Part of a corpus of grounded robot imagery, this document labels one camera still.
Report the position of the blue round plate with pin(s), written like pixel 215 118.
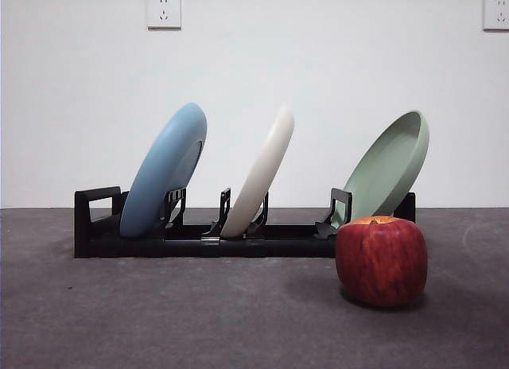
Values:
pixel 159 174

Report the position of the red apple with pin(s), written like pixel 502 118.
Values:
pixel 381 261

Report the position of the white wall socket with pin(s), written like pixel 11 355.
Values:
pixel 497 13
pixel 164 11

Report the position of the black plastic plate rack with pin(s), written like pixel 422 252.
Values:
pixel 278 247

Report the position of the white round plate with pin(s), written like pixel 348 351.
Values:
pixel 262 170

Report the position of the green round plate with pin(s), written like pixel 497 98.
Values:
pixel 385 166

